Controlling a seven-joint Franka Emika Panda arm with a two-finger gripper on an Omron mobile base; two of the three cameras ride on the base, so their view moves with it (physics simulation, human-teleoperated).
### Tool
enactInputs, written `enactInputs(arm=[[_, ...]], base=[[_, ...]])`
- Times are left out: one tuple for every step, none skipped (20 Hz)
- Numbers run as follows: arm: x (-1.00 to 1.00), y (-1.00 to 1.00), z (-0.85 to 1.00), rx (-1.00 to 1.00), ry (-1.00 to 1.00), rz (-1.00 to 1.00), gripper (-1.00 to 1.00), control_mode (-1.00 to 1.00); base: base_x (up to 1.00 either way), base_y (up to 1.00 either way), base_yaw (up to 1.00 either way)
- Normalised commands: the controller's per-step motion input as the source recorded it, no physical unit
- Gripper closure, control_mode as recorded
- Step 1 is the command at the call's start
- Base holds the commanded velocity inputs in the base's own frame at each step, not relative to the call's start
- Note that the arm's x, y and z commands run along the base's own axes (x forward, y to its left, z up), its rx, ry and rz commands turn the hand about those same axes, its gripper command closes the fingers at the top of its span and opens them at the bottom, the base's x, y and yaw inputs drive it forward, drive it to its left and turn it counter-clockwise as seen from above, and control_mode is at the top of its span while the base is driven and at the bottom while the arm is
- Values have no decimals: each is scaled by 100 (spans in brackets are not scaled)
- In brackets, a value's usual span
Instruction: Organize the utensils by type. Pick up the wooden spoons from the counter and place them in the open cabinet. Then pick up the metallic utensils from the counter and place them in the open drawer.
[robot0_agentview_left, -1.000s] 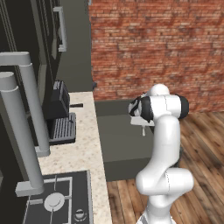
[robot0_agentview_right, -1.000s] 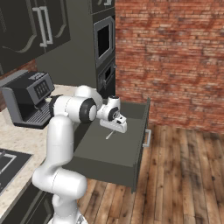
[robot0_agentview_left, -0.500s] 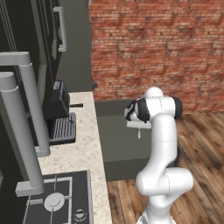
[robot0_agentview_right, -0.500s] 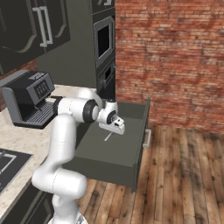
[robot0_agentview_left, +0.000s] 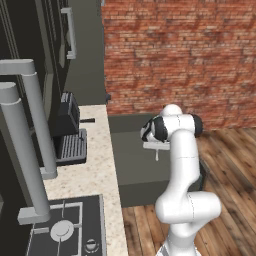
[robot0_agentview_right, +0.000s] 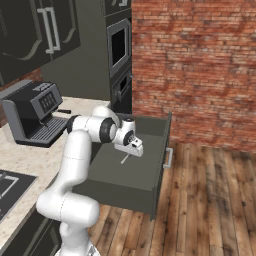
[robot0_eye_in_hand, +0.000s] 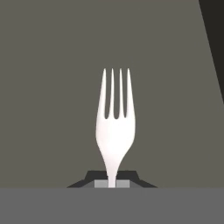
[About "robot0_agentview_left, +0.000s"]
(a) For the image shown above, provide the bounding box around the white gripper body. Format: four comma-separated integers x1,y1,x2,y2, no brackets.
142,140,171,151

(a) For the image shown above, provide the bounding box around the dark grey base cabinet run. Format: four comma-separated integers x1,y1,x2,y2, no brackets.
107,112,208,209

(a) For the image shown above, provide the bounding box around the black coffee machine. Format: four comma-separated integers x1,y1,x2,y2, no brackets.
52,91,89,167

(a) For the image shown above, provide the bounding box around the black hob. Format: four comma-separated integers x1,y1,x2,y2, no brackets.
25,194,108,256

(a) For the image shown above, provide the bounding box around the black tall appliance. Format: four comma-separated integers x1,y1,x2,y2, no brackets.
0,0,73,256

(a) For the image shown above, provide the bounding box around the long grey appliance handle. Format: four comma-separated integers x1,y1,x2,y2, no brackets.
0,81,52,226
0,58,59,181

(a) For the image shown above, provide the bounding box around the short grey cabinet handle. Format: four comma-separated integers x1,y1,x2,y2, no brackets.
60,7,78,61

